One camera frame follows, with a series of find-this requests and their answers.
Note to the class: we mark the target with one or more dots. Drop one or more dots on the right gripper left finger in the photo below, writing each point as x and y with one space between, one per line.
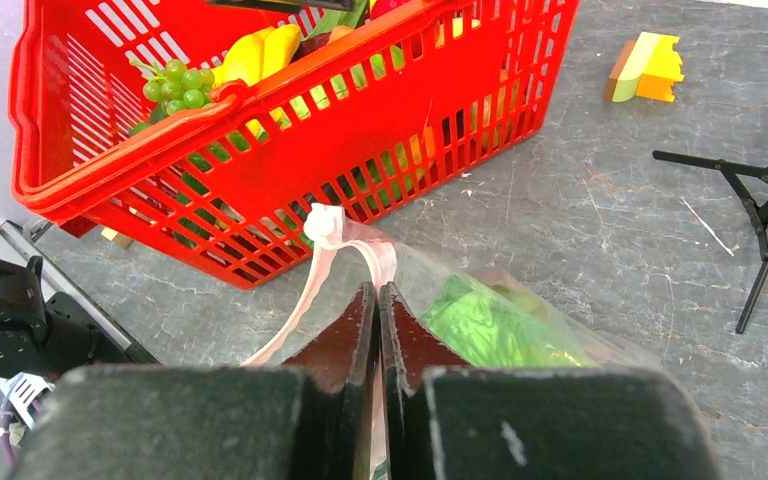
307 418

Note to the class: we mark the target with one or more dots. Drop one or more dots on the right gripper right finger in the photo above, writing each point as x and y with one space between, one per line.
447 420

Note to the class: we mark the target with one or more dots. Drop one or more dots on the napa cabbage toy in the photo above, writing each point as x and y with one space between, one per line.
494 327

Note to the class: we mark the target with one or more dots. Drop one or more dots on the clear zip top bag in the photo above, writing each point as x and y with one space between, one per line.
347 254

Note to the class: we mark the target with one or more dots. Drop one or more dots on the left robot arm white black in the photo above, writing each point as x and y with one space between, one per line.
47 329

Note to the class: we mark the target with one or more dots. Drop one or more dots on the wooden block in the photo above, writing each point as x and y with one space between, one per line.
117 238

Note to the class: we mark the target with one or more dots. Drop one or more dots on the red plastic basket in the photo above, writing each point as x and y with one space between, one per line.
369 122

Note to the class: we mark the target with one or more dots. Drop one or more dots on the green grapes toy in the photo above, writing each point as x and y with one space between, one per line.
172 88

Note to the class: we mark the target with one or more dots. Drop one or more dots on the yellow banana bunch toy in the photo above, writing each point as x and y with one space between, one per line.
259 55

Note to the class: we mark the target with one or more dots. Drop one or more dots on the microphone on black tripod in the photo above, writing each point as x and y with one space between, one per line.
757 213

